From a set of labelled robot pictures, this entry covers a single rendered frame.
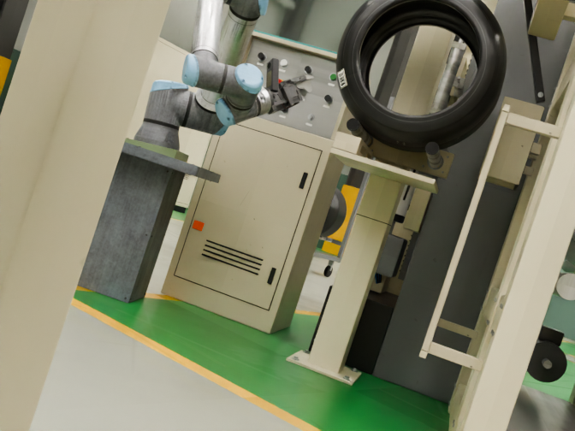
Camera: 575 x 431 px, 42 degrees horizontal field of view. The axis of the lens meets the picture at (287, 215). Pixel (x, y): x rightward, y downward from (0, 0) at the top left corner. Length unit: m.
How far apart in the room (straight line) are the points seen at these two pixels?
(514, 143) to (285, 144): 1.03
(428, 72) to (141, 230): 1.28
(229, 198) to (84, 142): 2.96
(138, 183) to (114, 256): 0.31
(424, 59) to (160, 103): 1.06
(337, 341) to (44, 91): 2.57
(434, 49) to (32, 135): 2.64
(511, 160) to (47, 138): 2.51
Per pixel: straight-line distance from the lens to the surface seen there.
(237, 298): 3.34
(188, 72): 2.21
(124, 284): 3.01
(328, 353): 2.93
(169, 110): 3.05
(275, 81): 2.43
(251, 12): 2.74
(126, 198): 3.00
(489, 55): 2.58
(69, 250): 0.41
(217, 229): 3.36
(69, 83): 0.39
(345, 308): 2.90
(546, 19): 2.83
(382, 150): 2.88
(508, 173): 2.82
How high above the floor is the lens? 0.57
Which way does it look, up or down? 1 degrees down
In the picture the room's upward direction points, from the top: 18 degrees clockwise
